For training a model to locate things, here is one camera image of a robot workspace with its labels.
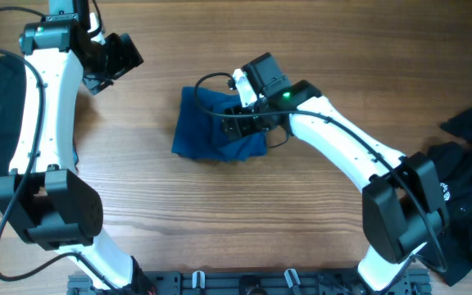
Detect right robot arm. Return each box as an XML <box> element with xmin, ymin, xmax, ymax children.
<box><xmin>222</xmin><ymin>53</ymin><xmax>449</xmax><ymax>293</ymax></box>

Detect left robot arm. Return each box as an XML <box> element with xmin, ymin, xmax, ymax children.
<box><xmin>0</xmin><ymin>1</ymin><xmax>156</xmax><ymax>294</ymax></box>

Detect black polo shirt right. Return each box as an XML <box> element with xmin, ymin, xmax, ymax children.
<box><xmin>428</xmin><ymin>107</ymin><xmax>472</xmax><ymax>287</ymax></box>

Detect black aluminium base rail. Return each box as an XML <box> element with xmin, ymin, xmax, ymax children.
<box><xmin>66</xmin><ymin>269</ymin><xmax>432</xmax><ymax>295</ymax></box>

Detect black cable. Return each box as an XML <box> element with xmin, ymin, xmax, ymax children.
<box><xmin>193</xmin><ymin>72</ymin><xmax>448</xmax><ymax>275</ymax></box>
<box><xmin>0</xmin><ymin>6</ymin><xmax>118</xmax><ymax>294</ymax></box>

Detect blue polo shirt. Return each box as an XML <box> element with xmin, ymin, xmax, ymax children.
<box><xmin>171</xmin><ymin>86</ymin><xmax>268</xmax><ymax>161</ymax></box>

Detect left black cable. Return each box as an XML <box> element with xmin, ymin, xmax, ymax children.
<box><xmin>0</xmin><ymin>6</ymin><xmax>118</xmax><ymax>294</ymax></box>

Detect right black cable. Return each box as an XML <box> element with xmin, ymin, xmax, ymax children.
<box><xmin>193</xmin><ymin>72</ymin><xmax>448</xmax><ymax>275</ymax></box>

